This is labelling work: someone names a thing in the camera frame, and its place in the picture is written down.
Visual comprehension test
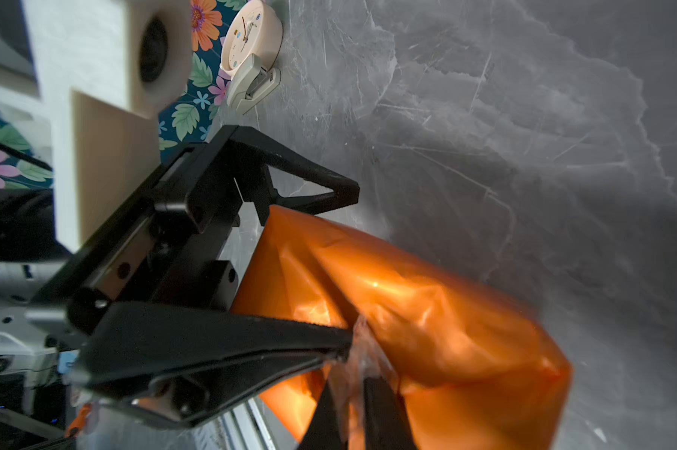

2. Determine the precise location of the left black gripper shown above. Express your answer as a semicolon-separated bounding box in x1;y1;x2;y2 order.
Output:
27;126;360;429

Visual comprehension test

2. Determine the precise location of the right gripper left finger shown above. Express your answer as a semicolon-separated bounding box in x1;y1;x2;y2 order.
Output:
297;384;348;450

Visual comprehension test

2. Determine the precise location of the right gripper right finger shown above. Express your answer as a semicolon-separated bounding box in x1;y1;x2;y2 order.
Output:
363;377;417;450

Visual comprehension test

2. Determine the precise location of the yellow wrapping paper sheet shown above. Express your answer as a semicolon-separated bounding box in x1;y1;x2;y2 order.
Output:
232;206;572;449

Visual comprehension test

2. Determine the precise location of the round white analog clock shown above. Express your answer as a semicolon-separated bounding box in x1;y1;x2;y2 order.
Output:
220;1;283;114

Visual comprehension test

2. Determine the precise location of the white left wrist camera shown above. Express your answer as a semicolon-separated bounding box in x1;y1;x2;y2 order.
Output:
23;1;192;252

